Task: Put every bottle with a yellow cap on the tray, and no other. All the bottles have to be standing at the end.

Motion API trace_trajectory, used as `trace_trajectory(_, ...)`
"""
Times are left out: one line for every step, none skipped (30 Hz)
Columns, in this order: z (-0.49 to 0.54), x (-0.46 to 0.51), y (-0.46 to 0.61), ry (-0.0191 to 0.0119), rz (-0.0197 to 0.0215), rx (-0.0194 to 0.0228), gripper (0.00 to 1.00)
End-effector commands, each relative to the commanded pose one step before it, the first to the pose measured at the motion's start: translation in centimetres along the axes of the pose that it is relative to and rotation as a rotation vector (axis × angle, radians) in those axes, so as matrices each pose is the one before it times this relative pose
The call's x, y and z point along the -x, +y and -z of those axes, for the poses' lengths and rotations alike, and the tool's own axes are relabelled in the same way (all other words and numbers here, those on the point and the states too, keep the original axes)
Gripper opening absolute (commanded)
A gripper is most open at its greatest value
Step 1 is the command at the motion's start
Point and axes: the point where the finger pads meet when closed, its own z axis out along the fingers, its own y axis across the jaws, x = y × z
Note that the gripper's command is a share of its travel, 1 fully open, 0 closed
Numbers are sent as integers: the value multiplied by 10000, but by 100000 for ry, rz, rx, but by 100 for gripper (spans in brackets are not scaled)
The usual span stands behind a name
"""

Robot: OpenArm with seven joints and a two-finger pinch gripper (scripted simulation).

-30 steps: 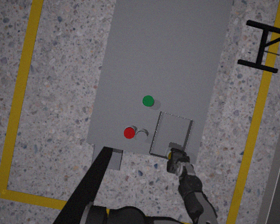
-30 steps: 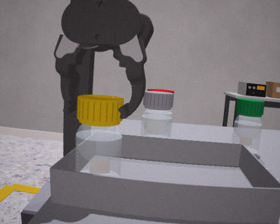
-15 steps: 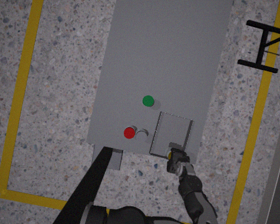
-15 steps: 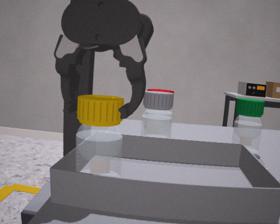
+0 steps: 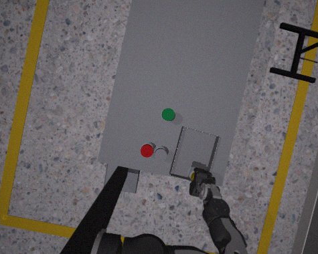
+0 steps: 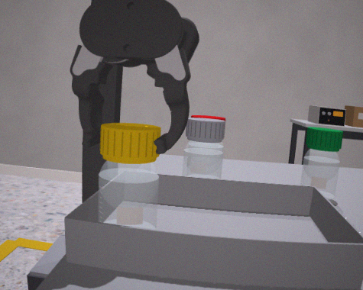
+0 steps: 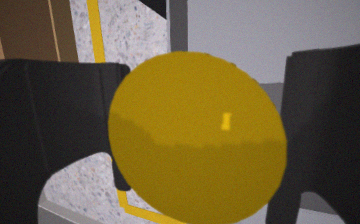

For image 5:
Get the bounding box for clear bottle with grey cap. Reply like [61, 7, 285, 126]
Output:
[154, 145, 167, 161]

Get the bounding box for clear glass bottle with yellow cap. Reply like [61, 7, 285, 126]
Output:
[187, 167, 195, 180]

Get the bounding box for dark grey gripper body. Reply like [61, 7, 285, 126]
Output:
[189, 170, 216, 197]

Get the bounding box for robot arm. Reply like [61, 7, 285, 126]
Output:
[91, 183, 248, 254]

